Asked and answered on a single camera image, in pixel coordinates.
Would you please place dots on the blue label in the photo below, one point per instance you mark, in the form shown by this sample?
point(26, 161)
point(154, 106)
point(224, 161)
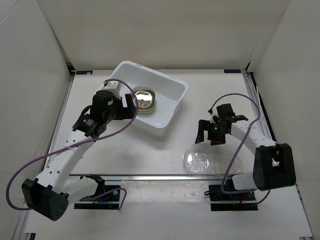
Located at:
point(84, 72)
point(232, 71)

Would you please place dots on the clear iridescent square plate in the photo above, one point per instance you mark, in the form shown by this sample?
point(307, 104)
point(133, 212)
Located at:
point(143, 90)

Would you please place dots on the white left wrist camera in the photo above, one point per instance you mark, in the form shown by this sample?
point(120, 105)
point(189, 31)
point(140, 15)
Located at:
point(113, 87)

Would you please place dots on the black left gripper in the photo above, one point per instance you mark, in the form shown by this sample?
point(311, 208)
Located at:
point(125, 112)

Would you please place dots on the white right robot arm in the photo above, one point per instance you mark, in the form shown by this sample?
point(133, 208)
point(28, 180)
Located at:
point(273, 165)

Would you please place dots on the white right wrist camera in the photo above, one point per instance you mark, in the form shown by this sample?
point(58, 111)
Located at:
point(214, 118)

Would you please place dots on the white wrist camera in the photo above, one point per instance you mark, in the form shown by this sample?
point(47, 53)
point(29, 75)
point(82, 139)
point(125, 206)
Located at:
point(113, 87)
point(214, 118)

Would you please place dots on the white plastic bin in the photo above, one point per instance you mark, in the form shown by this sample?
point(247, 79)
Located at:
point(169, 91)

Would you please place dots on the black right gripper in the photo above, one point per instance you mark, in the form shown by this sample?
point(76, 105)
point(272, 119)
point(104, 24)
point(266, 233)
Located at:
point(204, 125)

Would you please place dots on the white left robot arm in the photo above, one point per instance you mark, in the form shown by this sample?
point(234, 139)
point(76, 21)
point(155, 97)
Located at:
point(49, 194)

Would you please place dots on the clear textured glass plate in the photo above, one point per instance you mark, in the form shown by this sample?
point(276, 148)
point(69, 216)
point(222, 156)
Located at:
point(197, 162)

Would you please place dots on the blue label right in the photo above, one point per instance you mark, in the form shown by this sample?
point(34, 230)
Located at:
point(232, 71)

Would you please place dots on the blue label left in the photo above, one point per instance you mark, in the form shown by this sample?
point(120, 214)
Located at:
point(84, 72)

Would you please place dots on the clear frosted flat plate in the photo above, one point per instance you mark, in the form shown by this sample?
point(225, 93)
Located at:
point(221, 163)

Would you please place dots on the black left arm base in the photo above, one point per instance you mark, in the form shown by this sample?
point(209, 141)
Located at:
point(106, 197)

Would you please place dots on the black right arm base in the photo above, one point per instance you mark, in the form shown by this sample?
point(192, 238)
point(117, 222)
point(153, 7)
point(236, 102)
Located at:
point(220, 202)

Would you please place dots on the green panda plate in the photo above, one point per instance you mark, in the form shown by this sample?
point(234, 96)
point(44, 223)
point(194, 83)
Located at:
point(146, 103)

